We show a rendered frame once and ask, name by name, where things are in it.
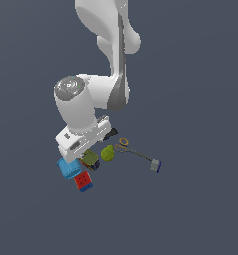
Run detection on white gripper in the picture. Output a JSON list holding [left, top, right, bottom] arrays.
[[55, 115, 119, 164]]

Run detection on yellow-green pear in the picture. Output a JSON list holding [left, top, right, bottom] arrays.
[[100, 144, 116, 163]]

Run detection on olive and navy box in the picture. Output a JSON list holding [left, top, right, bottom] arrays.
[[79, 149, 101, 172]]

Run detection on grey and navy small block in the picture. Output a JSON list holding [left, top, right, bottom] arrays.
[[149, 158, 162, 174]]

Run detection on blue cylindrical cup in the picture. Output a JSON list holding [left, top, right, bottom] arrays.
[[56, 157, 82, 180]]

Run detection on red and blue cube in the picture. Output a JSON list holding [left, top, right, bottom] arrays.
[[73, 170, 94, 193]]

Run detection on scissors with orange handles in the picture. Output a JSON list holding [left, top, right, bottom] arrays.
[[114, 137, 154, 162]]

